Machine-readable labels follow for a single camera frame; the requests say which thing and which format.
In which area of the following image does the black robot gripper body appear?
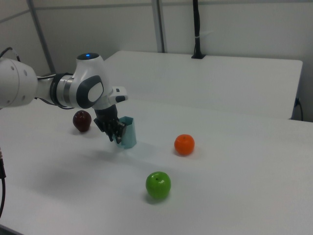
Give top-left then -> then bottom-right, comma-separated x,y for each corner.
93,104 -> 121,135

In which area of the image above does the light blue faceted mug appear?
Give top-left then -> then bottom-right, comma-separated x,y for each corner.
114,116 -> 137,149

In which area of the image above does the dark red apple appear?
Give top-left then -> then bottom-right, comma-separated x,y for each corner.
72,110 -> 92,133

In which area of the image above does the green apple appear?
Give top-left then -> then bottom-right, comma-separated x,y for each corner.
145,171 -> 172,199

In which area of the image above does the orange mandarin fruit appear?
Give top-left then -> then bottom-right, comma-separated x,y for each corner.
174,134 -> 196,156

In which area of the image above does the black pole with clamp base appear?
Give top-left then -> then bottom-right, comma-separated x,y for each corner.
191,0 -> 206,60

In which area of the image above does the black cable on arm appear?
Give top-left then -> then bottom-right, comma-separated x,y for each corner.
34,72 -> 74,110

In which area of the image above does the thick black hanging cable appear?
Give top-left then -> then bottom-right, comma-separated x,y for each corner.
0,146 -> 7,217

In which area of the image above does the black wall plug with cable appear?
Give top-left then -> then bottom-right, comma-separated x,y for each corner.
294,97 -> 304,121

